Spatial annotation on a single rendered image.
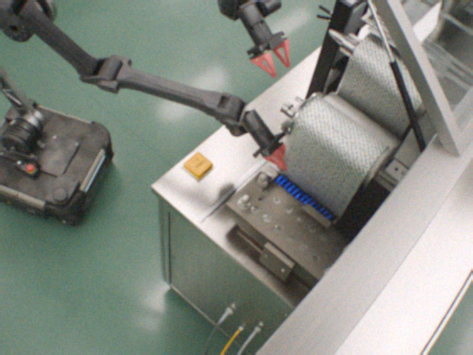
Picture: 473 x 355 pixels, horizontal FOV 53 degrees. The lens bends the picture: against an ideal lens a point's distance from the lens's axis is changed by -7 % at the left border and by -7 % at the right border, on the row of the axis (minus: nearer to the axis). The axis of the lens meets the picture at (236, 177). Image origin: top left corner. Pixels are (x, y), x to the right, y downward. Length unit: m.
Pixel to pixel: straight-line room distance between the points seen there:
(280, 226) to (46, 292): 1.39
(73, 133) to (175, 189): 1.10
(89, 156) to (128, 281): 0.64
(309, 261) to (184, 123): 1.67
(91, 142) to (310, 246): 1.45
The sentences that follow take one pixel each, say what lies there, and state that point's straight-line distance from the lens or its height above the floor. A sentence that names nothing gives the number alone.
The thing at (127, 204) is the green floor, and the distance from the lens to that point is 2.66.
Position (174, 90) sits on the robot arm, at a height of 1.21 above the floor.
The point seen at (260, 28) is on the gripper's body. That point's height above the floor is 1.43.
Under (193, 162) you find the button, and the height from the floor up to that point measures 0.92.
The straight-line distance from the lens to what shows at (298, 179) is 1.52.
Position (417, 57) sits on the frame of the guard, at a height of 1.79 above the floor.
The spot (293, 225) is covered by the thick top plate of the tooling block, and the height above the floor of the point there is 1.03.
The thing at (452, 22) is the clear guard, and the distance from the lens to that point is 1.02.
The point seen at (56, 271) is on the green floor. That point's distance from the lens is 2.55.
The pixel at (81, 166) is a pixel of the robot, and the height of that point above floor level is 0.24.
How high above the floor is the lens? 2.32
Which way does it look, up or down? 57 degrees down
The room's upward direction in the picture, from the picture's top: 12 degrees clockwise
